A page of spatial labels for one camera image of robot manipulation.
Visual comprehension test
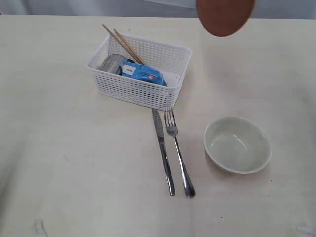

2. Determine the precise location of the white perforated plastic basket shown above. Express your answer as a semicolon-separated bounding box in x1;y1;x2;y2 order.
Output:
87;34;192;111

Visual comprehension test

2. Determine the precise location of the silver metal table knife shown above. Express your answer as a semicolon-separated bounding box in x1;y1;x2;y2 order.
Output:
152;109;176;196

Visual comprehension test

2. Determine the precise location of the brown round plate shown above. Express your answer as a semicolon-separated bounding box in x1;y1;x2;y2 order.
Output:
196;0;255;37

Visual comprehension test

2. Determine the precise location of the wooden chopstick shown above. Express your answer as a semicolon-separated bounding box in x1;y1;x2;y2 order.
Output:
102;24;138;63
114;28;146;65

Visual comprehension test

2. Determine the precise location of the upper wooden chopstick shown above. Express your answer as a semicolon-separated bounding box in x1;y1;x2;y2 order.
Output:
102;24;138;63

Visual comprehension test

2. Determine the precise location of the clear glass cup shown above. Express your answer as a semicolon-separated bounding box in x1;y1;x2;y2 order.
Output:
98;54;127;75

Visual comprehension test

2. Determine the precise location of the silver metal fork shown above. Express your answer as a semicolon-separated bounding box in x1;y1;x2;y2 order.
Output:
163;108;196;198

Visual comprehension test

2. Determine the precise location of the lower wooden chopstick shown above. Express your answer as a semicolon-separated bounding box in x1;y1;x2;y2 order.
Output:
114;28;146;65

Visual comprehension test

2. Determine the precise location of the cream floral ceramic bowl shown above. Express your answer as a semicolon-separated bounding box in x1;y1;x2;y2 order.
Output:
203;116;272;174

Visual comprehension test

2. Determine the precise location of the blue snack bag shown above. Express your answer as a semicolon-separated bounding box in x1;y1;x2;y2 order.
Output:
118;61;167;86

